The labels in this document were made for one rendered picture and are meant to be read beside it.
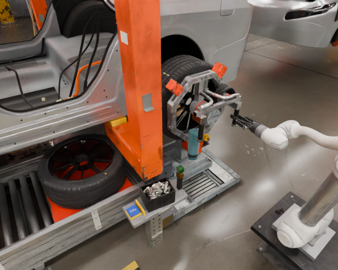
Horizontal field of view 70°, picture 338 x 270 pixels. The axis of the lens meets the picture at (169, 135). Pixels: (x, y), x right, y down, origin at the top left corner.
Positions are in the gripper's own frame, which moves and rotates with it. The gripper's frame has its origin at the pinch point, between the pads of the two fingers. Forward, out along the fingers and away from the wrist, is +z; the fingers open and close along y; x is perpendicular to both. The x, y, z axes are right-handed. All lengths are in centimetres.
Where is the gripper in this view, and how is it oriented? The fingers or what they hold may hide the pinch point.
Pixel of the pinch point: (235, 117)
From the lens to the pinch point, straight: 186.1
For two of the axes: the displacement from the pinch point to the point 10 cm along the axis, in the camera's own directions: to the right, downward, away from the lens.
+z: -5.6, -4.9, 6.6
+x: 0.0, -8.1, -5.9
